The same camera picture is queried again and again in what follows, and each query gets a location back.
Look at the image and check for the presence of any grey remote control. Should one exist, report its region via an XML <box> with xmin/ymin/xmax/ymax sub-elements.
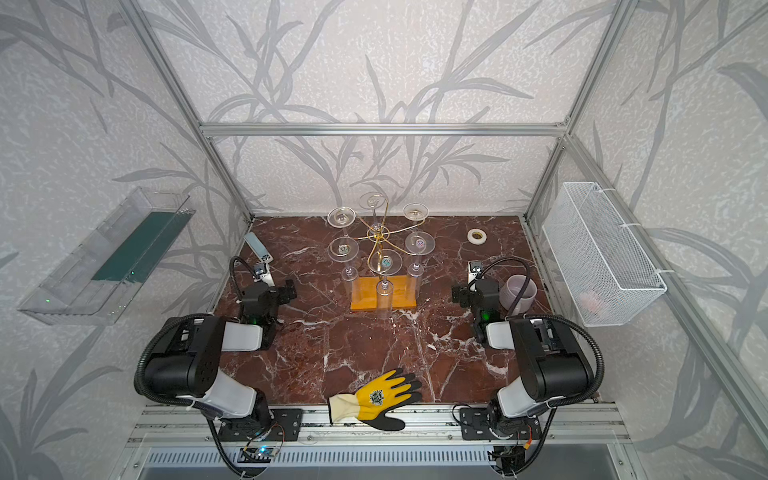
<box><xmin>244</xmin><ymin>232</ymin><xmax>273</xmax><ymax>264</ymax></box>

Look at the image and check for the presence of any clear acrylic wall shelf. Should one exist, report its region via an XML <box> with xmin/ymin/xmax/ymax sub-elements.
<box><xmin>19</xmin><ymin>187</ymin><xmax>196</xmax><ymax>326</ymax></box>

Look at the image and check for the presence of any white wire mesh basket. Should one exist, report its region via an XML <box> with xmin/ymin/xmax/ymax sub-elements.
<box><xmin>543</xmin><ymin>182</ymin><xmax>667</xmax><ymax>327</ymax></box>

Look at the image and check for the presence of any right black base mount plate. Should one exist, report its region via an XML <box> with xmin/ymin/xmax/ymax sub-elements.
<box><xmin>453</xmin><ymin>406</ymin><xmax>542</xmax><ymax>442</ymax></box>

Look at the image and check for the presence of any yellow black work glove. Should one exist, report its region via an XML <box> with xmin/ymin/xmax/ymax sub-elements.
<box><xmin>327</xmin><ymin>368</ymin><xmax>422</xmax><ymax>432</ymax></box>

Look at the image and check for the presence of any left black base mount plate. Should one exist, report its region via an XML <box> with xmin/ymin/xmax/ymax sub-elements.
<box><xmin>218</xmin><ymin>408</ymin><xmax>303</xmax><ymax>442</ymax></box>

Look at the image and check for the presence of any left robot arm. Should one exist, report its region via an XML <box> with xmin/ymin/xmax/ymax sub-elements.
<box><xmin>134</xmin><ymin>254</ymin><xmax>300</xmax><ymax>441</ymax></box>

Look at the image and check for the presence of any green circuit board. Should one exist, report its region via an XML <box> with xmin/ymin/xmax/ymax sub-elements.
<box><xmin>237</xmin><ymin>445</ymin><xmax>281</xmax><ymax>465</ymax></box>

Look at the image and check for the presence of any white tape roll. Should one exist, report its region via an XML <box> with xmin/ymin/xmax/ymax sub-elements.
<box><xmin>467</xmin><ymin>228</ymin><xmax>488</xmax><ymax>245</ymax></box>

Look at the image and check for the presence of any gold wire wine glass rack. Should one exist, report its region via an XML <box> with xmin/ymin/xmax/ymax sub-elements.
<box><xmin>356</xmin><ymin>205</ymin><xmax>404</xmax><ymax>278</ymax></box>

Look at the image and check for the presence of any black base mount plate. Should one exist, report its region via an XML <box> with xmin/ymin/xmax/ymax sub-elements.
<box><xmin>218</xmin><ymin>408</ymin><xmax>303</xmax><ymax>442</ymax></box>
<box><xmin>453</xmin><ymin>406</ymin><xmax>542</xmax><ymax>442</ymax></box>

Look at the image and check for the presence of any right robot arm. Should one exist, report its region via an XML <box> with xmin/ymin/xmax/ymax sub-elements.
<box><xmin>452</xmin><ymin>256</ymin><xmax>605</xmax><ymax>445</ymax></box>

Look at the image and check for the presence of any yellow wooden rack base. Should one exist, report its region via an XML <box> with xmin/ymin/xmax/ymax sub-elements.
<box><xmin>350</xmin><ymin>275</ymin><xmax>417</xmax><ymax>311</ymax></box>

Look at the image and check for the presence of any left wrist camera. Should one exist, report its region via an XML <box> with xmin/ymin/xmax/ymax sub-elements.
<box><xmin>253</xmin><ymin>262</ymin><xmax>275</xmax><ymax>287</ymax></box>

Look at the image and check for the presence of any aluminium front rail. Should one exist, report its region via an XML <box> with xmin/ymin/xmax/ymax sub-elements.
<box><xmin>125</xmin><ymin>403</ymin><xmax>632</xmax><ymax>448</ymax></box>

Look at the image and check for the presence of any pink item in basket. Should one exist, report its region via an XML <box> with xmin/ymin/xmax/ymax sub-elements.
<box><xmin>578</xmin><ymin>290</ymin><xmax>608</xmax><ymax>318</ymax></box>

